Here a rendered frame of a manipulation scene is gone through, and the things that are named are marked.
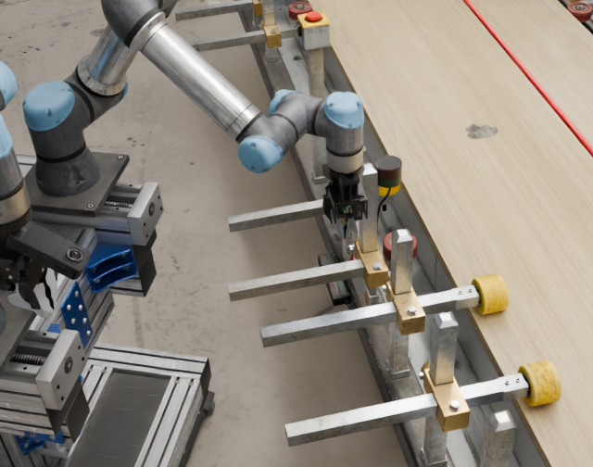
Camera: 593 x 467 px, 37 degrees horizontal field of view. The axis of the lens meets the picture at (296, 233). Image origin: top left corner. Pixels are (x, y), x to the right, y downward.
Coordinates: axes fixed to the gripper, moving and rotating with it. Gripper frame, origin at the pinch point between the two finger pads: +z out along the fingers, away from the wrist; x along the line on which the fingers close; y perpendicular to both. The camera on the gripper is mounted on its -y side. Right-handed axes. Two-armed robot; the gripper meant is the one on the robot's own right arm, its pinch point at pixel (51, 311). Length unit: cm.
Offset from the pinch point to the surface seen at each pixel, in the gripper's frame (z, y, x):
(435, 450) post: 56, -60, -24
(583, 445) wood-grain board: 41, -86, -20
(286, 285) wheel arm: 47, -22, -58
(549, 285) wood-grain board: 41, -80, -62
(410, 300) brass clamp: 35, -51, -46
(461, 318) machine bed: 61, -62, -68
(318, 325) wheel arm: 36, -34, -36
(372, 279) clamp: 47, -41, -63
